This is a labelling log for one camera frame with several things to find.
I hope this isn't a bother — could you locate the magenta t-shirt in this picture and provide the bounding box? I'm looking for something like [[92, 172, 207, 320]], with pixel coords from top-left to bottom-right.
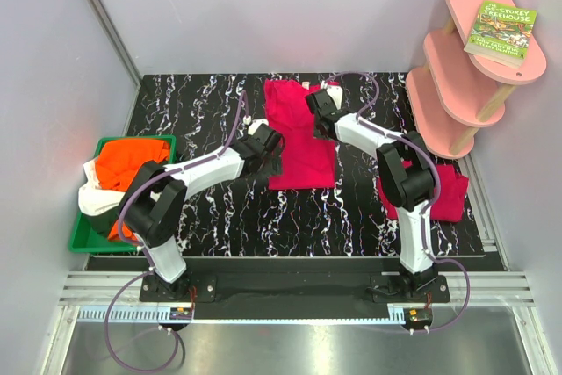
[[263, 79, 336, 191]]

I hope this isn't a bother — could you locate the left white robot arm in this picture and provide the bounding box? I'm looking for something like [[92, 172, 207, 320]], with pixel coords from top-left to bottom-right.
[[116, 121, 285, 301]]

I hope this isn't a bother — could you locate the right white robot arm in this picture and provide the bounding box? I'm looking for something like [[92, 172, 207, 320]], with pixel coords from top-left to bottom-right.
[[306, 86, 440, 302]]

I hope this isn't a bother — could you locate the pink three-tier shelf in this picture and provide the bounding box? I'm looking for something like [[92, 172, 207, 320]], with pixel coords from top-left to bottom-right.
[[406, 0, 547, 159]]

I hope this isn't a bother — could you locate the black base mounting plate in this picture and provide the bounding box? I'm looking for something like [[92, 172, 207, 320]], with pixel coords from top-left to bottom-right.
[[140, 257, 450, 304]]

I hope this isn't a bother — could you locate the orange t-shirt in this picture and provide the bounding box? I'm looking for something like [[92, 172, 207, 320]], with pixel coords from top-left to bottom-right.
[[95, 138, 171, 242]]

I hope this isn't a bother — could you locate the folded dark pink t-shirt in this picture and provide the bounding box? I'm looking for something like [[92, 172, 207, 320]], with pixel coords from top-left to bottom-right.
[[376, 164, 469, 223]]

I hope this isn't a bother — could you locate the white t-shirt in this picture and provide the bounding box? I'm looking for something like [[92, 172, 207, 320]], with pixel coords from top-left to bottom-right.
[[78, 158, 125, 217]]

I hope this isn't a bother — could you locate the green storey treehouse book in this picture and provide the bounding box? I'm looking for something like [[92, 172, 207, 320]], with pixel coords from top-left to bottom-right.
[[464, 0, 537, 69]]

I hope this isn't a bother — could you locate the green plastic basket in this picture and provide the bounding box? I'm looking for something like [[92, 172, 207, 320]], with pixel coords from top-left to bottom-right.
[[69, 135, 177, 255]]

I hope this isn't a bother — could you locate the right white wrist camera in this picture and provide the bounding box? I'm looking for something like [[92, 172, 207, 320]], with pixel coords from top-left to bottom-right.
[[321, 81, 343, 109]]

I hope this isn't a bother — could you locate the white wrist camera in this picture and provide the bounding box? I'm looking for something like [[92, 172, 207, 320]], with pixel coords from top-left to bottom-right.
[[321, 81, 343, 109], [242, 116, 269, 135]]

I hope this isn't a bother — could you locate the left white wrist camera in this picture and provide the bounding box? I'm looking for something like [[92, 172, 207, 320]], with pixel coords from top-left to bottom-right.
[[242, 116, 269, 135]]

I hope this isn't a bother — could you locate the aluminium rail frame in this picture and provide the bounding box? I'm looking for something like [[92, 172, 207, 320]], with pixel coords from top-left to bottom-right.
[[61, 271, 535, 306]]

